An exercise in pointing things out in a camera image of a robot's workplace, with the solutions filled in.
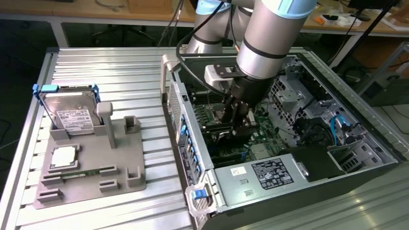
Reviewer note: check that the black stand pole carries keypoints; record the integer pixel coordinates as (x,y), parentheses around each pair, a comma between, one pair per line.
(383,17)

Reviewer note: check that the thin locking lever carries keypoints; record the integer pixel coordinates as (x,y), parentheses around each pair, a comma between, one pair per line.
(208,100)

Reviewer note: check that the black monitor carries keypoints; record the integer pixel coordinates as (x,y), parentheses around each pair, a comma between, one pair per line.
(367,3)

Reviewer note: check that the black computer mouse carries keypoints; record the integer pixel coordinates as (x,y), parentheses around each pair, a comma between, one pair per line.
(364,17)

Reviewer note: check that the graphics card with metal bracket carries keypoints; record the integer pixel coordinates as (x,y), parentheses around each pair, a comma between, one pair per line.
(220,140)

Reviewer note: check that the open black PC case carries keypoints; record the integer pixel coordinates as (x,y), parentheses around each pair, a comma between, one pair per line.
(277,213)

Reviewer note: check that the hard disk with blue bracket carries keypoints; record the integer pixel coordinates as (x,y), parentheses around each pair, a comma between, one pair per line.
(69,107)

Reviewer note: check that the black RAM slot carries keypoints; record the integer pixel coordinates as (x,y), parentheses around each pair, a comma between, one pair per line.
(201,100)
(200,95)

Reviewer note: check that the aluminium profile frame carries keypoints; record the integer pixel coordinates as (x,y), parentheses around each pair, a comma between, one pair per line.
(394,60)

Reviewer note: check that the silver CPU chip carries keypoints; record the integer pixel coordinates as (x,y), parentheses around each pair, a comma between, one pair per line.
(64,158)

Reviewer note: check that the green motherboard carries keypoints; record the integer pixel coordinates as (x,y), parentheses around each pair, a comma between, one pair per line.
(265,129)

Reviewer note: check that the white holder with black insert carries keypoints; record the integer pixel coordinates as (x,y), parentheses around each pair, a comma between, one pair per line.
(345,21)

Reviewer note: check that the grey power supply unit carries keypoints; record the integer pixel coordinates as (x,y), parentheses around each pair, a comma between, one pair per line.
(229,189)

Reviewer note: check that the silver chipset heatsink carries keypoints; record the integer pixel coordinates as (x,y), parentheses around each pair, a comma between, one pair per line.
(259,152)

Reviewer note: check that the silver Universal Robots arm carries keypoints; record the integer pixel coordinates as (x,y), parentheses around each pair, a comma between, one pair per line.
(272,36)

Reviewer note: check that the dark grey cabinet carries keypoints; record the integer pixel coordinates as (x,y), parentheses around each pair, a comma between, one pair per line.
(387,93)

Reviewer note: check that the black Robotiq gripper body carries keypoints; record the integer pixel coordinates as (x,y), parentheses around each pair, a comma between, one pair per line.
(252,91)

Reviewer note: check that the wooden desk white frame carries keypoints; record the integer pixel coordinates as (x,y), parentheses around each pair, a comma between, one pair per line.
(339,28)
(80,12)

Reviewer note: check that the CPU socket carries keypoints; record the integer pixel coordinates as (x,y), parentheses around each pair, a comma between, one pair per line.
(215,112)

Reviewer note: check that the grey plastic parts rack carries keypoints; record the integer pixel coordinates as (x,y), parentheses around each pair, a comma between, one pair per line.
(89,165)

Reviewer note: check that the grey disk bay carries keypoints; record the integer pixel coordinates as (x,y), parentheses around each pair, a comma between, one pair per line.
(351,160)

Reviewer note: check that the blue case latch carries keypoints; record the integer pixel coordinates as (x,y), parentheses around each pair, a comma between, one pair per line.
(199,194)

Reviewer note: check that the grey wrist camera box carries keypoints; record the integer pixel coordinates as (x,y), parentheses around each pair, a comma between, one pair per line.
(217,76)

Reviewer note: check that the perforated grey drive cage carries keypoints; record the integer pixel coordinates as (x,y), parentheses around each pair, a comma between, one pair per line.
(288,95)

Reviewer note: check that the white flat box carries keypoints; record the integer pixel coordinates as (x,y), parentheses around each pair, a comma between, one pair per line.
(396,24)

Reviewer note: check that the black expansion slot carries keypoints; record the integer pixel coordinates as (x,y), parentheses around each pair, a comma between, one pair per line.
(227,159)

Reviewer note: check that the green RAM stick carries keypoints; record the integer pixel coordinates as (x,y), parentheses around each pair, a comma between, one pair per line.
(80,174)

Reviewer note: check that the installed black RAM stick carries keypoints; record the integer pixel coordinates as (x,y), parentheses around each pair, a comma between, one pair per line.
(212,129)

